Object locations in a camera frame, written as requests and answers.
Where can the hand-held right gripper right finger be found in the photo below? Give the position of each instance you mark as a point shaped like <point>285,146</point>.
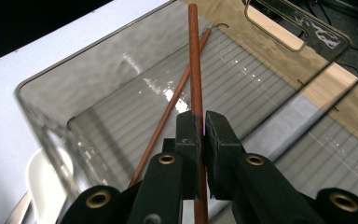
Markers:
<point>222,155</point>

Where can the brown wooden chopstick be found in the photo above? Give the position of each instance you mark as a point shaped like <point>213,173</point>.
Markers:
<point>167,112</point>
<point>194,62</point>

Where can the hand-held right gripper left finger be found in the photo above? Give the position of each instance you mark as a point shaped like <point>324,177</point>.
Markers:
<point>188,146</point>

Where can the white ceramic spoon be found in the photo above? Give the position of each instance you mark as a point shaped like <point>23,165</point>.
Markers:
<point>48,183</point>

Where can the transparent brown plastic bin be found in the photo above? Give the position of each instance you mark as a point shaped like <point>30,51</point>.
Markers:
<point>105,77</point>
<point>323,161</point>

